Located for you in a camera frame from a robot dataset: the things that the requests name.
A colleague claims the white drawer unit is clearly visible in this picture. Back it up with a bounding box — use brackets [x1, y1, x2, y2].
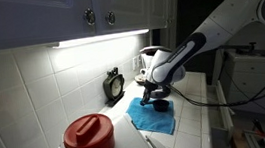
[216, 46, 265, 126]

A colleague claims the round metal cabinet knob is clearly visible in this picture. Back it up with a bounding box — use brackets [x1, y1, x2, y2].
[83, 6, 98, 27]
[104, 9, 118, 28]

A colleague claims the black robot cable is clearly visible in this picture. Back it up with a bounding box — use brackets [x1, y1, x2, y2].
[167, 58, 265, 115]

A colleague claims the small black pot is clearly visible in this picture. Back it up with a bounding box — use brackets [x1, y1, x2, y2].
[146, 98, 172, 114]

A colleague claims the white wall outlet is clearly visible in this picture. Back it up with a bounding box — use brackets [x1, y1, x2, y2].
[131, 55, 139, 72]
[136, 54, 144, 68]

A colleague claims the under-cabinet light strip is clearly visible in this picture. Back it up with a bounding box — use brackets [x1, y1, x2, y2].
[47, 28, 152, 50]

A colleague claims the red lidded white container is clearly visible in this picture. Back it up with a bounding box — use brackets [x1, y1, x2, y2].
[52, 109, 174, 148]

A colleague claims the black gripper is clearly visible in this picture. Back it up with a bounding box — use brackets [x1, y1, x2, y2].
[136, 79, 161, 107]

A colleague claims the blue towel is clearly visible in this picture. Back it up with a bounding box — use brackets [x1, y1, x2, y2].
[123, 93, 179, 141]

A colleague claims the white plate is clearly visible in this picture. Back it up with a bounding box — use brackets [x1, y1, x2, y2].
[134, 72, 149, 88]

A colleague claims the blue-grey upper cabinet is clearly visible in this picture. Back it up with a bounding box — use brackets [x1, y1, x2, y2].
[0, 0, 183, 51]

